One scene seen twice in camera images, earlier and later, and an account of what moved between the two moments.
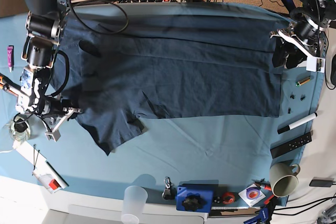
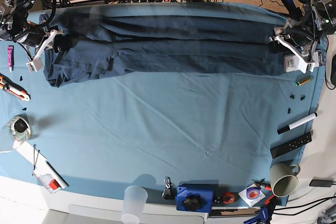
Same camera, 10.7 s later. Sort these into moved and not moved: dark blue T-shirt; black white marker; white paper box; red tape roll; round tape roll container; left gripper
Moved: left gripper; dark blue T-shirt
Not moved: red tape roll; white paper box; black white marker; round tape roll container
